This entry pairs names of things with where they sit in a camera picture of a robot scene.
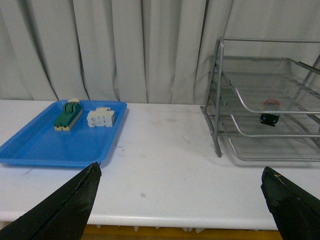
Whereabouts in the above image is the blue plastic tray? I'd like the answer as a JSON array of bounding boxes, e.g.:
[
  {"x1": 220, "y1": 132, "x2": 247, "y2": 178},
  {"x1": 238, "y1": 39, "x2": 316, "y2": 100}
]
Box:
[{"x1": 0, "y1": 100, "x2": 127, "y2": 168}]

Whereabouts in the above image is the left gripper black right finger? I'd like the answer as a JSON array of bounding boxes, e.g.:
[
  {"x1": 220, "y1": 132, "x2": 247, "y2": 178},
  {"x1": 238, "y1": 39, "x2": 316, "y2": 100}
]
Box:
[{"x1": 261, "y1": 166, "x2": 320, "y2": 240}]

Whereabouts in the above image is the silver wire mesh rack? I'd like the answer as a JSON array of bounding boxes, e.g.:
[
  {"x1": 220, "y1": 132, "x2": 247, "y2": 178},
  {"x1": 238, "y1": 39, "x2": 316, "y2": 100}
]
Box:
[{"x1": 201, "y1": 37, "x2": 320, "y2": 162}]

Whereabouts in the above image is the green knife switch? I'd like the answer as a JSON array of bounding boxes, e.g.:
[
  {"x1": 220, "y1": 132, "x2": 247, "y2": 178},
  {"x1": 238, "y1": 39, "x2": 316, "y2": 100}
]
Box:
[{"x1": 53, "y1": 98, "x2": 83, "y2": 131}]

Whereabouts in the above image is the white curtain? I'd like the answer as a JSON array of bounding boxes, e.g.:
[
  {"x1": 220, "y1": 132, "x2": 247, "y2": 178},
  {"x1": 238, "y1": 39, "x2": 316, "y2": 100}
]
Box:
[{"x1": 0, "y1": 0, "x2": 320, "y2": 104}]

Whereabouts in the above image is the white circuit breaker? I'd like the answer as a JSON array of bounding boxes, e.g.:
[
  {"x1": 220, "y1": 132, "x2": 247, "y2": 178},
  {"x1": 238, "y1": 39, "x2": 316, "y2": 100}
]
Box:
[{"x1": 86, "y1": 107, "x2": 116, "y2": 128}]

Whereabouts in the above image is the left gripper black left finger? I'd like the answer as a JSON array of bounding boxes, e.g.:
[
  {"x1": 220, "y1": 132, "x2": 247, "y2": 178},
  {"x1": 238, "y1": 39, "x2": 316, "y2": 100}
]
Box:
[{"x1": 0, "y1": 162, "x2": 102, "y2": 240}]

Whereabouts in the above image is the red emergency stop button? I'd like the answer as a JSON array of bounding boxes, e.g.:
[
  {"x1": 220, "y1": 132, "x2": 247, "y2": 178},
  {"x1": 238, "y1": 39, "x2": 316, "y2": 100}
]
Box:
[{"x1": 259, "y1": 98, "x2": 281, "y2": 127}]

